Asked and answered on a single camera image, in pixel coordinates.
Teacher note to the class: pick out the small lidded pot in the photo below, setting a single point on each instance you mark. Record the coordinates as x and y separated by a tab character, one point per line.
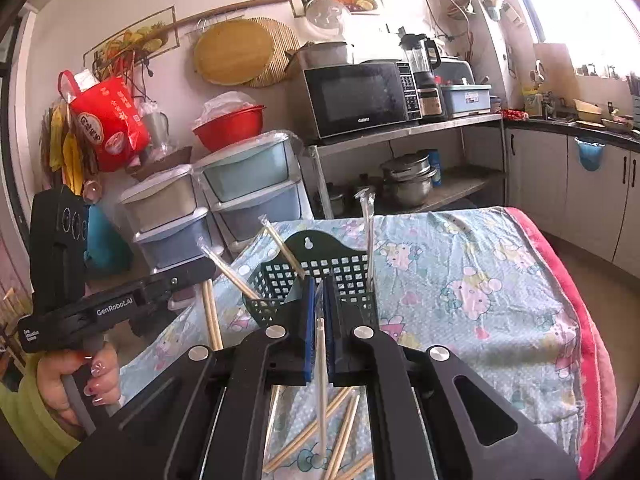
335	202

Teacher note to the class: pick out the wooden rolling pin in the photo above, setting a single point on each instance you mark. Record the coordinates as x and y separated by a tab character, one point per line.
235	10

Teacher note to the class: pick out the person's left hand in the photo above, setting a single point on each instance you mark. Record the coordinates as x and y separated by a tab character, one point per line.
102	375

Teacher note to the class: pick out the blue dish drainer box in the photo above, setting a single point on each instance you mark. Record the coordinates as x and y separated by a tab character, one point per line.
467	101

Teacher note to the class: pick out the black microwave oven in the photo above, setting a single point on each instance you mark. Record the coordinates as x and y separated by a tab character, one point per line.
355	100

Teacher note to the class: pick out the yellow hanging gloves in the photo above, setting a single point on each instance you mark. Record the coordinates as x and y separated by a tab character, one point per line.
70	155

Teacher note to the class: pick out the drawer tower with teal drawer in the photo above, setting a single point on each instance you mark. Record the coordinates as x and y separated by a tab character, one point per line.
245	175

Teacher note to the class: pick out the wooden chair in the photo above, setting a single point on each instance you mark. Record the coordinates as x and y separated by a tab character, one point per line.
12	325

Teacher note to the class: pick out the pink blanket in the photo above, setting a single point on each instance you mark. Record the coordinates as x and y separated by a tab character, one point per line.
585	340

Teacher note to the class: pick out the red shopping bag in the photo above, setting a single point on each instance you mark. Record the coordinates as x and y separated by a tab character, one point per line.
112	120

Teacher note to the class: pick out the vegetable wall poster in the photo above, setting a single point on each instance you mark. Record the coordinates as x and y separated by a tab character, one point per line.
135	37

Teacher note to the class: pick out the round bamboo mat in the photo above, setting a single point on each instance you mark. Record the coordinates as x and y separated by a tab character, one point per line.
285	50

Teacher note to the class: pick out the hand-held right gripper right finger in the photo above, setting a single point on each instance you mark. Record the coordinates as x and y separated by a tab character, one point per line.
332	345

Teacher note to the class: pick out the steel pot with lid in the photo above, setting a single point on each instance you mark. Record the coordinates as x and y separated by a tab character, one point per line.
327	54

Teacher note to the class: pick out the wicker tray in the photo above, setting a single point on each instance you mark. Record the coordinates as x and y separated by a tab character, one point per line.
160	162

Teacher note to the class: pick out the stacked steel pots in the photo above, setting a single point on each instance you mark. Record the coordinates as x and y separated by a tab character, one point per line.
407	180

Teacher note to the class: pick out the plastic wrapped cup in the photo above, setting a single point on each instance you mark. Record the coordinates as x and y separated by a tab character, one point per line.
155	130

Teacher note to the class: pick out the pale green countertop appliance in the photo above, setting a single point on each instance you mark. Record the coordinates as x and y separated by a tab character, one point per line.
457	71

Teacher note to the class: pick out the red plastic basin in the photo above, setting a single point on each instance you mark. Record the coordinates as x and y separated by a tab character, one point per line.
227	132

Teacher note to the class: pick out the clear plastic bags in basin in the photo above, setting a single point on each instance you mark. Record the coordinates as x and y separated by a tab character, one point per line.
225	107

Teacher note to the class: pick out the person's left forearm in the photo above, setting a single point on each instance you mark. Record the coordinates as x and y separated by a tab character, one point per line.
25	430

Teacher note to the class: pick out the round bamboo board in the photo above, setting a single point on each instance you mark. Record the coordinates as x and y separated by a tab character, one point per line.
232	52

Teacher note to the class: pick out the green plastic utensil basket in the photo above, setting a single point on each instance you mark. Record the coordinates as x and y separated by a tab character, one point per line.
330	247

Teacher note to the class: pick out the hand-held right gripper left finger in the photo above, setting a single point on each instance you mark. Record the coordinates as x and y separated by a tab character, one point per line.
306	340

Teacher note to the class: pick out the red patterned cloth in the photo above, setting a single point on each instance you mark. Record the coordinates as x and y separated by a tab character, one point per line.
515	115

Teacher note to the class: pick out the black blender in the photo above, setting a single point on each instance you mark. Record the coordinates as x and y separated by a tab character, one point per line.
420	70

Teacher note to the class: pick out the metal shelf rack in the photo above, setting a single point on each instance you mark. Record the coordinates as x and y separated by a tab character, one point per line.
400	132

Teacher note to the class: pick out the blue hanging bin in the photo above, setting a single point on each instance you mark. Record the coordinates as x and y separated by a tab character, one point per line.
589	155

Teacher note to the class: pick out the printed blue cartoon blanket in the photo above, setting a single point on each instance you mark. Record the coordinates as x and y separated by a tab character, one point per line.
450	285

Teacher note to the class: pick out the white kitchen cabinets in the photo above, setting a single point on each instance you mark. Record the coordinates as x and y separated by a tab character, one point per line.
540	185

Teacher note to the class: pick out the blue plastic bag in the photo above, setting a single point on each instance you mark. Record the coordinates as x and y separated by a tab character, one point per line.
107	240

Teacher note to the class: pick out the clear plastic food cover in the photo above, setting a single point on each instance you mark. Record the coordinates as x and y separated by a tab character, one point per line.
327	17

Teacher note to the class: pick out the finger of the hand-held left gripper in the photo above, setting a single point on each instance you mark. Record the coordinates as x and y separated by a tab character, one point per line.
185	271

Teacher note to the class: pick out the clear pale stick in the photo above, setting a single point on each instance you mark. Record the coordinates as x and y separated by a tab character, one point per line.
369	240
321	410

